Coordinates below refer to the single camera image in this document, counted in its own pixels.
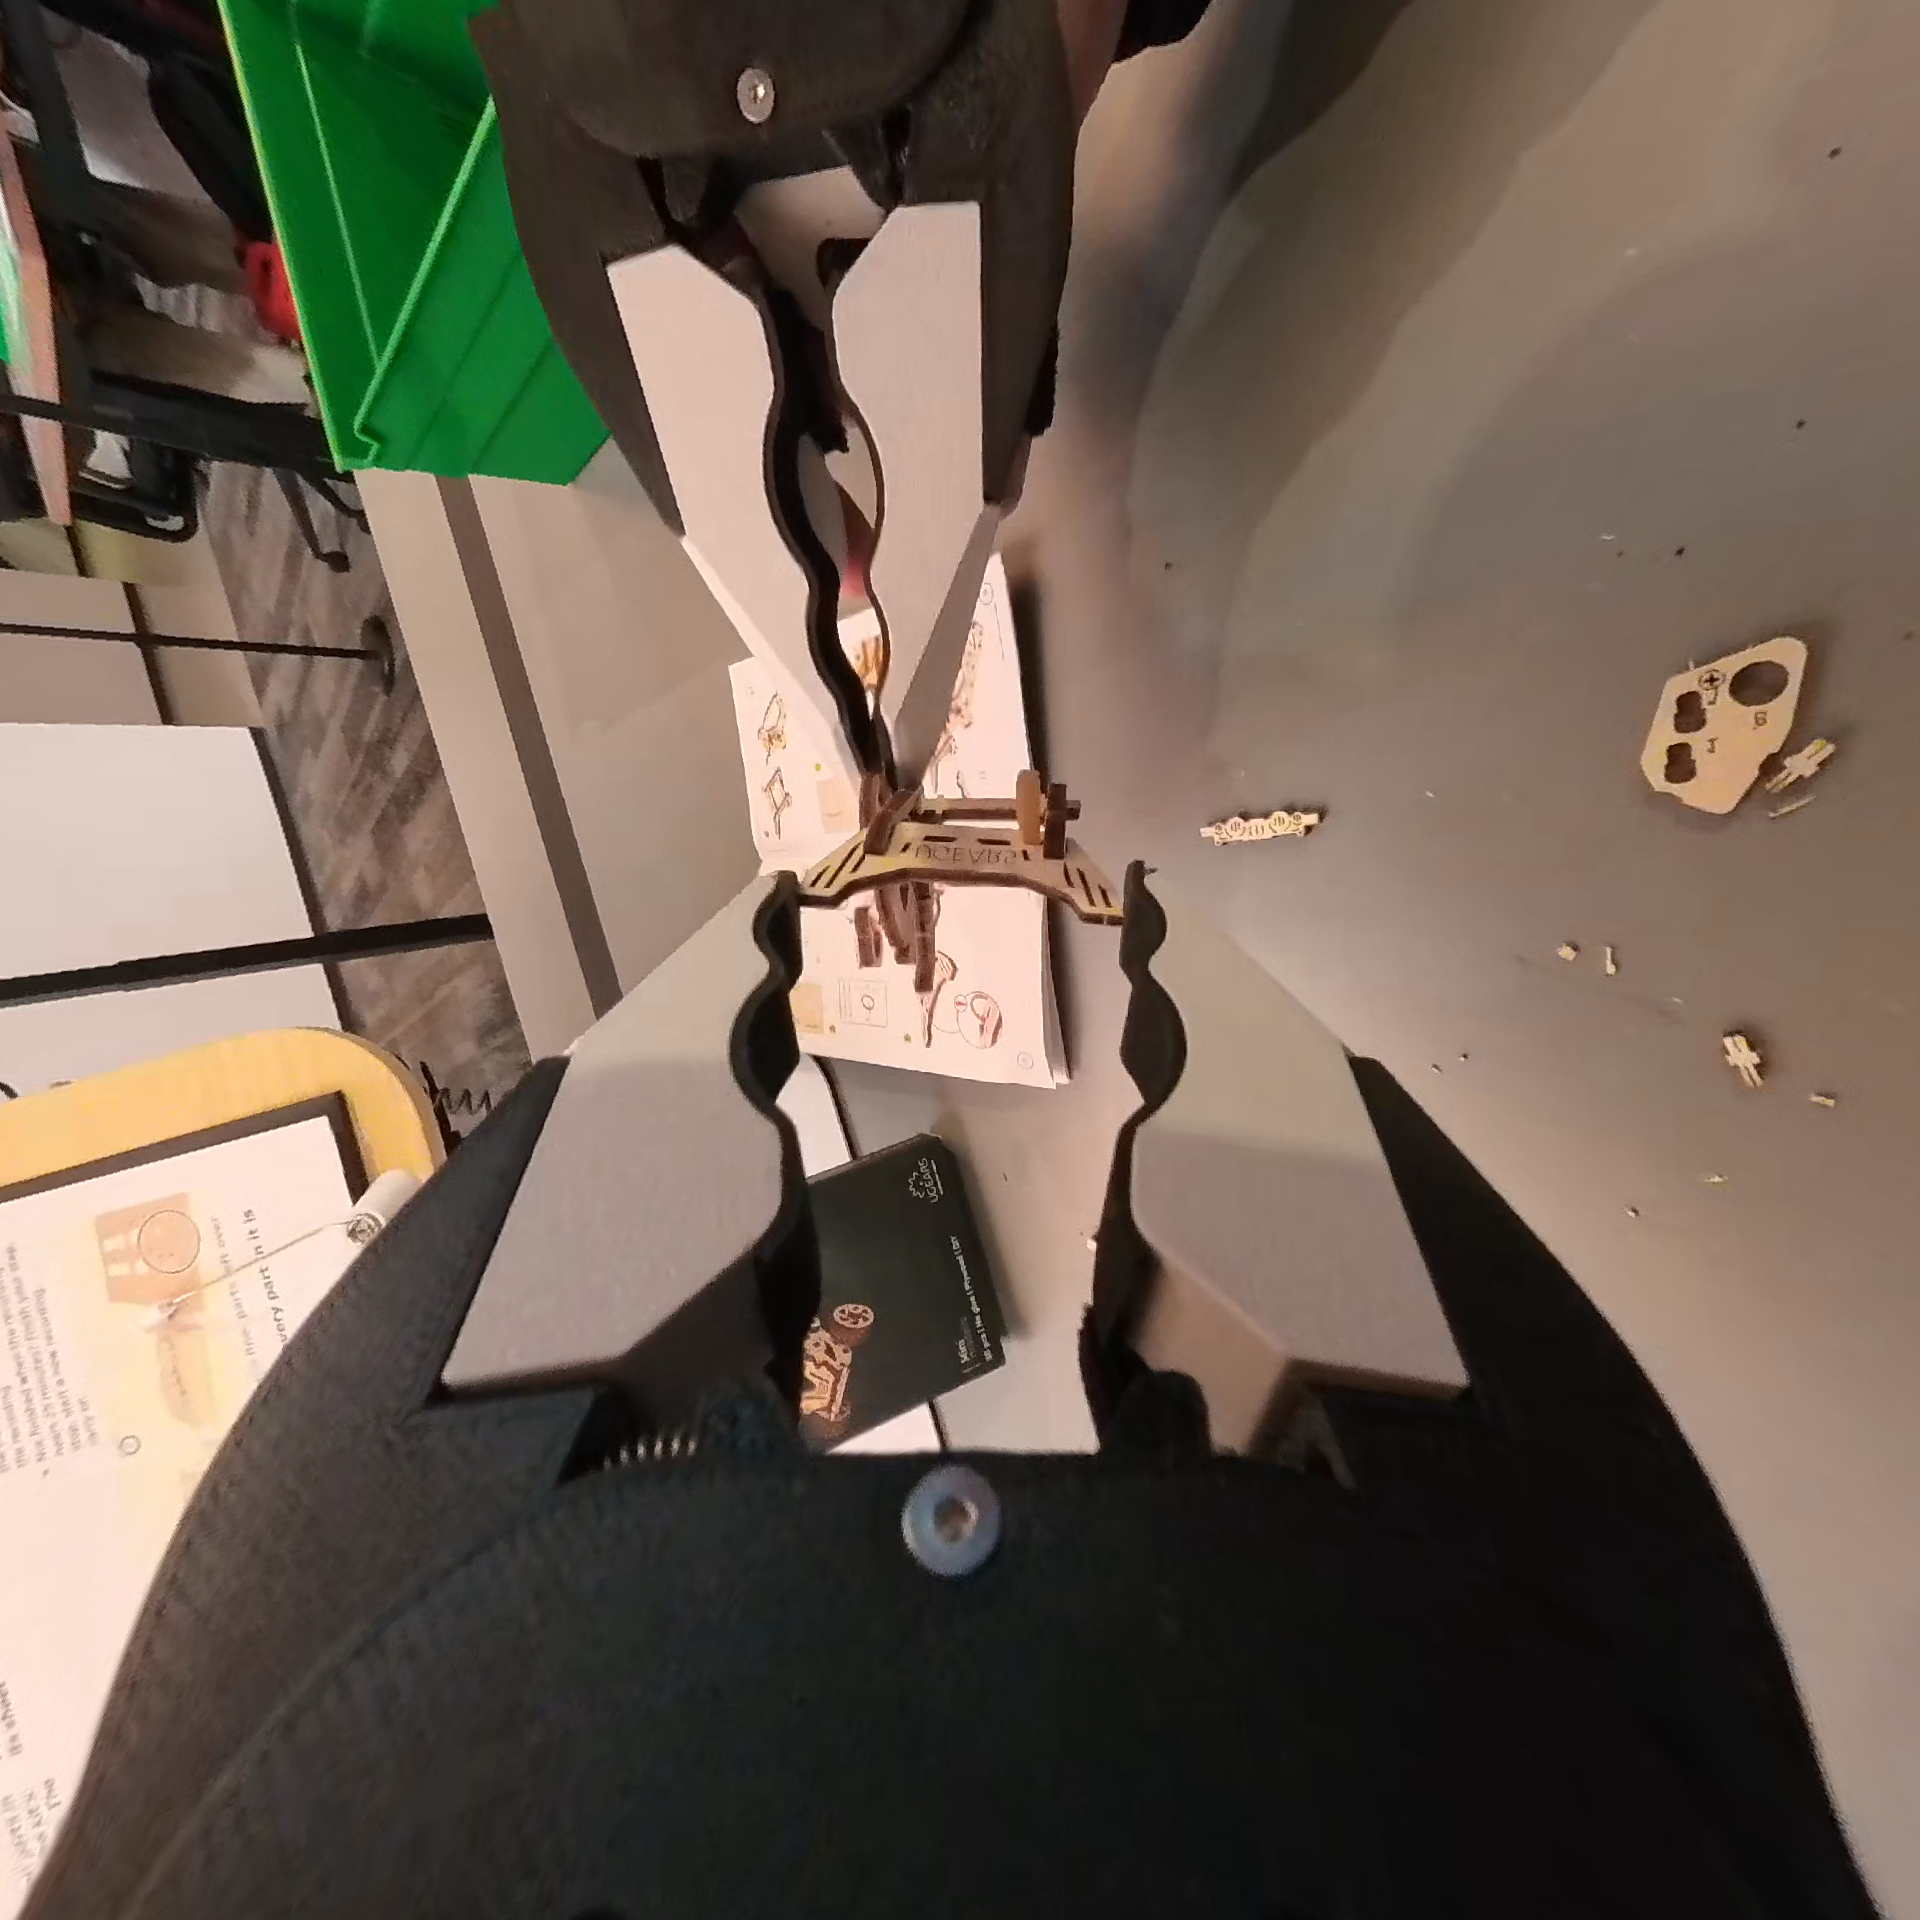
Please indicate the small notched wooden strip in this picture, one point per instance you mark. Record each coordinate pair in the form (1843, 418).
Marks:
(1259, 825)

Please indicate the green plastic bin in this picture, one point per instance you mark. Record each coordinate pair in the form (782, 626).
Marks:
(420, 299)

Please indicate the small wooden peg piece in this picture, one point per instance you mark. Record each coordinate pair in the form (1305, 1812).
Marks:
(1798, 763)

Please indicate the plywood board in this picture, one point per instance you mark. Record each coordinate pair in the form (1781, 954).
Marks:
(225, 1067)

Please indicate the assembly instruction booklet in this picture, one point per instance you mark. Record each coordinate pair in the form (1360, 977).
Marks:
(1020, 930)

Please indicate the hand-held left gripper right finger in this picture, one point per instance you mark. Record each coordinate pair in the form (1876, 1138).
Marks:
(1276, 1201)

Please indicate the small cross-shaped wooden piece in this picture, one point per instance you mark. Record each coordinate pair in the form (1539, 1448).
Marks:
(1741, 1058)

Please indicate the black shelf rack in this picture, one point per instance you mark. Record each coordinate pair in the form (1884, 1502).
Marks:
(53, 225)

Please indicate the dark model kit box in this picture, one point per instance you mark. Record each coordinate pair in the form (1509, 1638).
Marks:
(901, 1244)

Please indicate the white clip holder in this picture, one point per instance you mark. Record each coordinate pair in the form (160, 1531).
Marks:
(382, 1201)

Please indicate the wooden offcut plate with holes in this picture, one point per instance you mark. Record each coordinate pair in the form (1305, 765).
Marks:
(1739, 757)

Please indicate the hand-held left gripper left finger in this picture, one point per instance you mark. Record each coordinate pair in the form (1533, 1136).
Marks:
(628, 1185)

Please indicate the red plastic item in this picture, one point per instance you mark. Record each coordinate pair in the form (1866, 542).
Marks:
(273, 293)

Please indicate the wooden buggy model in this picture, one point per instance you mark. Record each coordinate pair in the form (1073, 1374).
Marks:
(961, 861)

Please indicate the framed printed instruction sheet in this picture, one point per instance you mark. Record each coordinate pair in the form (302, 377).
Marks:
(89, 1349)

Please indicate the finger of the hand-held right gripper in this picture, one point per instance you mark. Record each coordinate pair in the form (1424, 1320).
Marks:
(921, 376)
(690, 389)

